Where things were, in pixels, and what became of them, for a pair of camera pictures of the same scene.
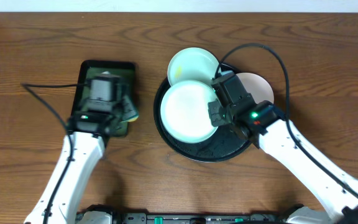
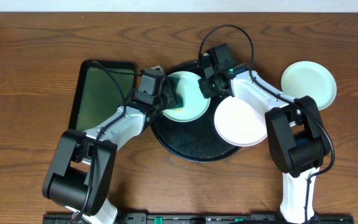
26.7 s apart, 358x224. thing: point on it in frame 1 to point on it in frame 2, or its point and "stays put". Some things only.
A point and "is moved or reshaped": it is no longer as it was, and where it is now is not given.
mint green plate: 184,112 to 303,78
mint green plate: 192,63 to 196,106
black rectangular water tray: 109,86 stays put
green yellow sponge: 130,114 is moved or reshaped
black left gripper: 124,101 to 169,94
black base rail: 266,218 stays put
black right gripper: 224,86 to 204,84
